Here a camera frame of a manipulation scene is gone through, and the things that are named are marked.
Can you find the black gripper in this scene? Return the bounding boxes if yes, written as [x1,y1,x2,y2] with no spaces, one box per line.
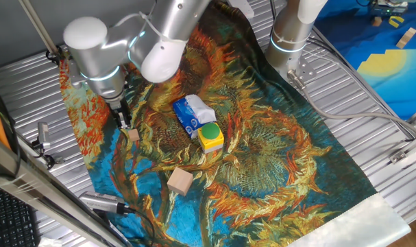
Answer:
[107,97,132,130]

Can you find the large wooden block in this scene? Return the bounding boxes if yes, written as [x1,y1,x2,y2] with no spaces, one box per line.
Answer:
[167,167,194,197]

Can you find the blue white tissue pack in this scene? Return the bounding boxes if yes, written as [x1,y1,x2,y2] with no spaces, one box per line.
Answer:
[172,93,217,139]

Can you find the metal clamp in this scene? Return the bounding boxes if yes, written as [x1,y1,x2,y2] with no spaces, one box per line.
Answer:
[32,121,63,167]

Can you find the yellow box green button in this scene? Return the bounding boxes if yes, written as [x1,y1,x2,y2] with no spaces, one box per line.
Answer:
[197,122,225,154]

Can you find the metal pole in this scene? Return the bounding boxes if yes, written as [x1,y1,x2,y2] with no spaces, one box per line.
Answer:
[18,0,60,56]

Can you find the white plastic bag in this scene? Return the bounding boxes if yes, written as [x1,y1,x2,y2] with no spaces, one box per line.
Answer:
[38,237,63,247]

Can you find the sunflower painting cloth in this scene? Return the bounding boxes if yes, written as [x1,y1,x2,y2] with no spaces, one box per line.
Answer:
[58,1,411,247]

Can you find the black keyboard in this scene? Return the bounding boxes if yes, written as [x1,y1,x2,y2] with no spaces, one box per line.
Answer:
[0,187,40,247]

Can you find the blue poster yellow sun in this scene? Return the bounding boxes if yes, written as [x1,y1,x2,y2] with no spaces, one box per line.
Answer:
[313,0,416,121]

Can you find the yellow horseshoe object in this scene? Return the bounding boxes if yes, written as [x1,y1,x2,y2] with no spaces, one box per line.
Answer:
[388,15,406,28]

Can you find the wooden plank piece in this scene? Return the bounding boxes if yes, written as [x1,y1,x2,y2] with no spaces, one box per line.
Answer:
[395,27,416,49]

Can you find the silver depth camera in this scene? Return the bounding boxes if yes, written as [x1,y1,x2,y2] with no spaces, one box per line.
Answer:
[79,191,128,216]

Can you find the black camera cable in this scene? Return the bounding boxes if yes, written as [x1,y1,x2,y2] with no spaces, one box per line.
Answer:
[124,207,156,247]

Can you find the aluminium frame beam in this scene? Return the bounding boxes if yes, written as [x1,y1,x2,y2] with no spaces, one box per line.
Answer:
[0,132,126,247]

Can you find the gray arm hose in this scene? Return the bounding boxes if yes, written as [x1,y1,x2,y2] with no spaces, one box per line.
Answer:
[286,69,416,137]

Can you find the aluminium profile bracket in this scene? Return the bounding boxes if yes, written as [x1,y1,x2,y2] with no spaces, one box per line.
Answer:
[389,130,416,165]

